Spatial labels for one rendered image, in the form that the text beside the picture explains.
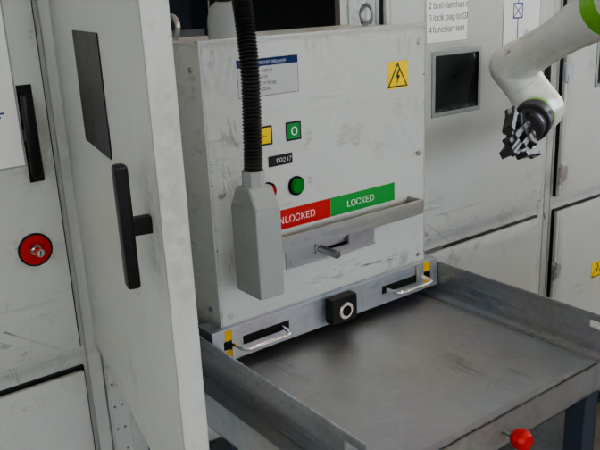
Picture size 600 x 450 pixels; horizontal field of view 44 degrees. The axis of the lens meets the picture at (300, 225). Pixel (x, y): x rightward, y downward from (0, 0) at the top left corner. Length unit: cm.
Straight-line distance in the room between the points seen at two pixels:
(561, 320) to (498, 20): 90
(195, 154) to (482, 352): 60
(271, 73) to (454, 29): 77
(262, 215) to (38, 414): 61
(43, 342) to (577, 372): 92
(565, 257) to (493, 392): 129
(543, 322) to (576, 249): 109
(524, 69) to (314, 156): 72
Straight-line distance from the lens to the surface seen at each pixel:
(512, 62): 188
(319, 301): 137
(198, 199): 123
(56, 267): 140
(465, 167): 200
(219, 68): 118
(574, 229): 248
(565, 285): 252
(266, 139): 124
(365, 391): 122
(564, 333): 142
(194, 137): 121
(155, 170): 78
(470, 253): 209
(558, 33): 175
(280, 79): 125
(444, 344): 138
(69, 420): 152
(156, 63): 77
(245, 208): 114
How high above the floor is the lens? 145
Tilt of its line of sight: 17 degrees down
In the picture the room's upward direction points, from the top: 3 degrees counter-clockwise
